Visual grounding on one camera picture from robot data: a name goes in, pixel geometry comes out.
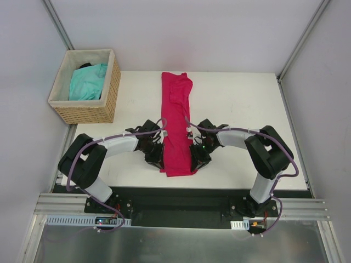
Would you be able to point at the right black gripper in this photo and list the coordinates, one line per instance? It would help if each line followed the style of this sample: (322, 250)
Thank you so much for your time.
(200, 158)

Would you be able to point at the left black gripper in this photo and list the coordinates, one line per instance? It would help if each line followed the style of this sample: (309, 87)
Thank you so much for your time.
(154, 158)

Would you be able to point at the wicker basket with liner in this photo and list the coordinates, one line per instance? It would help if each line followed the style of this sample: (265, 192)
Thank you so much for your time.
(86, 111)

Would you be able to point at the pink t shirt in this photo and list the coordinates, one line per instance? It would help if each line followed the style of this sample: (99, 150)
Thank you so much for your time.
(175, 109)

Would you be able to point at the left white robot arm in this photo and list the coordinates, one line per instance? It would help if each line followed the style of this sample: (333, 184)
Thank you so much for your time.
(82, 162)

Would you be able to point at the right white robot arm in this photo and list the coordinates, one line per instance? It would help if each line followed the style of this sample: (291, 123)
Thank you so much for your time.
(269, 154)

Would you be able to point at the teal t shirt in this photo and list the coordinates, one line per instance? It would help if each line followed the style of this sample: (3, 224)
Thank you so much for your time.
(87, 83)

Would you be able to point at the black garment in basket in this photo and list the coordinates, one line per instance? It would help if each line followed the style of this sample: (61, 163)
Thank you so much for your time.
(85, 65)

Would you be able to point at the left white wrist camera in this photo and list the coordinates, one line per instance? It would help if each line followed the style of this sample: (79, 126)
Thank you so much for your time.
(164, 134)

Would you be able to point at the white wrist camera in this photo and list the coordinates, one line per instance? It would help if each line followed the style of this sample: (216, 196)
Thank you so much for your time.
(195, 137)
(164, 134)

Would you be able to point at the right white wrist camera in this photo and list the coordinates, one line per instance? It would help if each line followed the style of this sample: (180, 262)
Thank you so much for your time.
(195, 137)

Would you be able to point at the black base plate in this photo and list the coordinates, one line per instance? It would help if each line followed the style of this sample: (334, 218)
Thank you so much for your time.
(179, 207)

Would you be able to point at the right white cable duct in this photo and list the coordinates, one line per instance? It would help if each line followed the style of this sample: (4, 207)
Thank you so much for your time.
(240, 225)

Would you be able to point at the white cable duct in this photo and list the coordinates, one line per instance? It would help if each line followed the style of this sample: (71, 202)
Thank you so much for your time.
(79, 220)
(240, 225)

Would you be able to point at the left white cable duct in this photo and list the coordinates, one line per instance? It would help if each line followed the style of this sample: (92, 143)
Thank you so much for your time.
(79, 220)

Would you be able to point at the front aluminium rail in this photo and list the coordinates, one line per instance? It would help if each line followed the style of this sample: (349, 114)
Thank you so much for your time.
(74, 204)

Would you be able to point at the left aluminium frame post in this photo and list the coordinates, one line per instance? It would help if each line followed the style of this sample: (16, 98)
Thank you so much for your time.
(50, 9)

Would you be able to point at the aluminium frame post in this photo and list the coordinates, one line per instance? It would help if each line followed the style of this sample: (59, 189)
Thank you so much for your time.
(317, 15)
(50, 9)

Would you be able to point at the right aluminium frame post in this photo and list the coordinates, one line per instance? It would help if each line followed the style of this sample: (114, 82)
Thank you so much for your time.
(317, 15)

